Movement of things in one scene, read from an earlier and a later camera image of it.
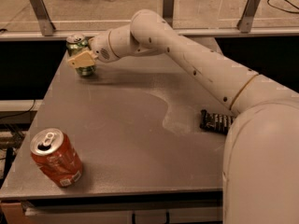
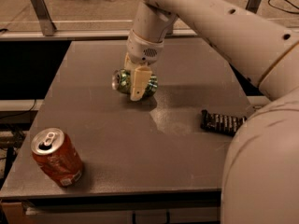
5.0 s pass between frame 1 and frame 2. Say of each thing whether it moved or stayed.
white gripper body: moved
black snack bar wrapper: stayed
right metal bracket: stayed
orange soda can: stayed
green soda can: moved
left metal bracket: stayed
